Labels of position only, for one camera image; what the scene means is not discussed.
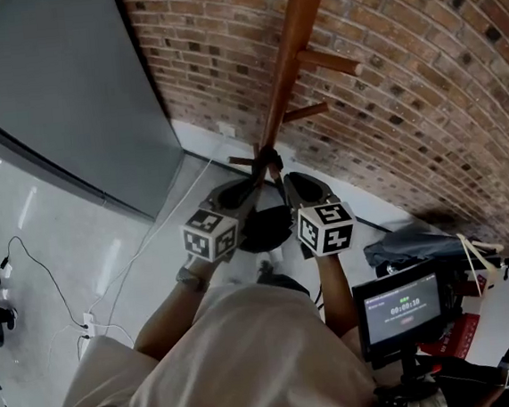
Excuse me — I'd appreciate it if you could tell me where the grey metal cabinet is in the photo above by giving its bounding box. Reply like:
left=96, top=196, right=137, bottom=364
left=0, top=0, right=191, bottom=238

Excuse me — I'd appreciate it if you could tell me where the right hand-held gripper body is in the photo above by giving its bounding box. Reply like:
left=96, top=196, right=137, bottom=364
left=292, top=199, right=361, bottom=261

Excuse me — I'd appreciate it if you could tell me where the black bag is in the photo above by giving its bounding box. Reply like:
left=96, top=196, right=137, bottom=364
left=207, top=139, right=346, bottom=259

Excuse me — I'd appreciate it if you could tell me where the grey cloth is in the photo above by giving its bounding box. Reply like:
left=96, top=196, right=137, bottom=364
left=361, top=221, right=468, bottom=270

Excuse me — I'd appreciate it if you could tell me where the red box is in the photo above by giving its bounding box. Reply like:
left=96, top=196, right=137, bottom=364
left=418, top=309, right=486, bottom=362

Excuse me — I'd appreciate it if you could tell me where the black monitor screen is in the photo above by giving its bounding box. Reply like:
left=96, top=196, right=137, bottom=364
left=349, top=258, right=455, bottom=367

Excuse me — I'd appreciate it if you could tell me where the wooden coat rack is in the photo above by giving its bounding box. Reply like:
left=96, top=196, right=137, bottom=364
left=210, top=0, right=382, bottom=189

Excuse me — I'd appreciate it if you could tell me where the beige shirt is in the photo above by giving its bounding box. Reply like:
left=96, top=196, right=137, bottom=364
left=45, top=264, right=450, bottom=407

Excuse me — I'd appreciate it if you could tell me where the black cable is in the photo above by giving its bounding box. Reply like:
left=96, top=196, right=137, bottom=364
left=0, top=228, right=89, bottom=338

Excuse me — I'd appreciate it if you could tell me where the wrist band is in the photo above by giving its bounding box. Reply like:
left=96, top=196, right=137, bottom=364
left=173, top=265, right=209, bottom=295

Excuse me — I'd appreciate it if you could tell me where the person's left forearm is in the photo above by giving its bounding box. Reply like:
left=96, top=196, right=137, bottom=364
left=124, top=253, right=229, bottom=366

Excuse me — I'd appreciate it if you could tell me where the black monitor stand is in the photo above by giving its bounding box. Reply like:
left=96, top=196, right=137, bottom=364
left=371, top=349, right=449, bottom=407

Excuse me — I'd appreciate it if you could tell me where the white power strip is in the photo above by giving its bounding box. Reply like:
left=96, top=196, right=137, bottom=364
left=73, top=310, right=105, bottom=360

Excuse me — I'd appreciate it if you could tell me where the person's right forearm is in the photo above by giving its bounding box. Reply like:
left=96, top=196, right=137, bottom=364
left=314, top=250, right=361, bottom=341

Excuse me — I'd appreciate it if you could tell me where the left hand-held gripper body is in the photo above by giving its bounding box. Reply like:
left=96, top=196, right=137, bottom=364
left=177, top=201, right=244, bottom=267

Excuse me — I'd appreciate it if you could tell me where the white clothes hanger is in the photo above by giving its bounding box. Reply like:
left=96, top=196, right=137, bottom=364
left=456, top=229, right=509, bottom=299

